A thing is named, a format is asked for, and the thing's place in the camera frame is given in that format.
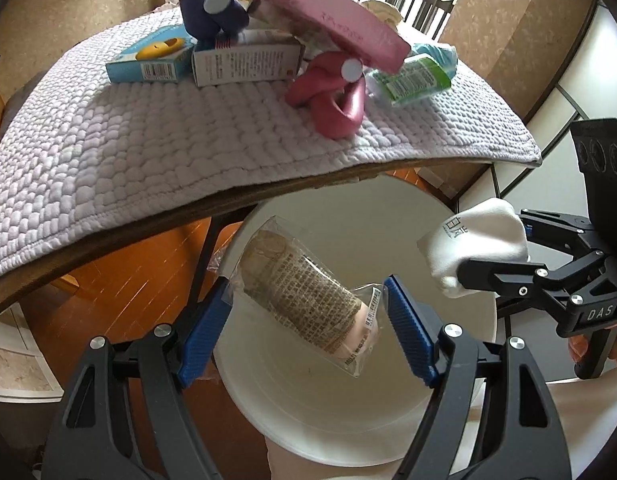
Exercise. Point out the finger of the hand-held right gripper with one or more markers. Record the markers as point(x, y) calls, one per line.
point(553, 222)
point(498, 275)

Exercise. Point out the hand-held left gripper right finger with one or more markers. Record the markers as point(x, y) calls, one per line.
point(411, 330)

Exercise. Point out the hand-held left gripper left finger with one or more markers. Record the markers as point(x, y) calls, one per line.
point(203, 330)

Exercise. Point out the white sock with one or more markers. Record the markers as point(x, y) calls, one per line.
point(483, 230)

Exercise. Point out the clear beige packet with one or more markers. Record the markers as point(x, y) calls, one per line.
point(308, 290)

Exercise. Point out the white plastic bucket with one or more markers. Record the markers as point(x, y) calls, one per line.
point(308, 400)

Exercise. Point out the green label plastic packet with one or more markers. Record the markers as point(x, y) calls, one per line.
point(408, 80)

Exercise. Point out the light blue packet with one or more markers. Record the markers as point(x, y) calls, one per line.
point(438, 52)

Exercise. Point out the pink knotted tube toy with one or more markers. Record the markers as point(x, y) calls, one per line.
point(333, 115)

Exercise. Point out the pink box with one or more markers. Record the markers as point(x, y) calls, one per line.
point(328, 10)

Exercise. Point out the navy knotted tube toy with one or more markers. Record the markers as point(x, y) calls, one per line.
point(198, 5)

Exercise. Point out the black table leg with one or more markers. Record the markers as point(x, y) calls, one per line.
point(204, 260)

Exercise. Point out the lilac knitted mat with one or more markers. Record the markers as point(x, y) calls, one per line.
point(188, 150)

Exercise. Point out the white cardboard box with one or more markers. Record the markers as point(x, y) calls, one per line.
point(238, 65)

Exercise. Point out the blue box with yellow print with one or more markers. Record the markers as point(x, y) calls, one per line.
point(138, 67)

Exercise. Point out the beige crumpled cloth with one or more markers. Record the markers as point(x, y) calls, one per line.
point(383, 10)

